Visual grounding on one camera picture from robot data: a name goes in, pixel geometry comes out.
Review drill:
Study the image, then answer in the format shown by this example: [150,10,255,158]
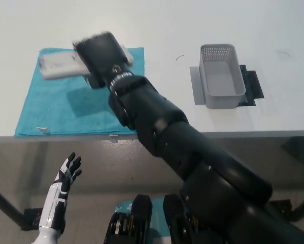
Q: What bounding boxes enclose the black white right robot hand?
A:
[72,30,133,90]

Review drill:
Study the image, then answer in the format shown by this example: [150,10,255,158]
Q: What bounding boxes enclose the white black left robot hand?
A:
[31,151,83,244]

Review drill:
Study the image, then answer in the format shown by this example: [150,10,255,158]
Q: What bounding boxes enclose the grey perforated plastic basket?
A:
[199,43,246,110]

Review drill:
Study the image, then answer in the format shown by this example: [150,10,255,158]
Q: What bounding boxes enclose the black table foot plate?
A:
[21,208,45,231]
[269,200,293,222]

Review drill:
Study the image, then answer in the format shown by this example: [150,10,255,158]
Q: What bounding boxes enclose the black flat mat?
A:
[239,65,264,107]

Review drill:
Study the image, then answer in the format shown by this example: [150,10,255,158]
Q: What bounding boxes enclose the black robot legs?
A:
[105,194,200,244]

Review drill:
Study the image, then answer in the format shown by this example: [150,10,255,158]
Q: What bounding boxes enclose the white calculator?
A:
[38,45,134,81]

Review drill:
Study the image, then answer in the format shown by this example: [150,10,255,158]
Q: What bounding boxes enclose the teal microfibre cloth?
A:
[14,46,145,137]

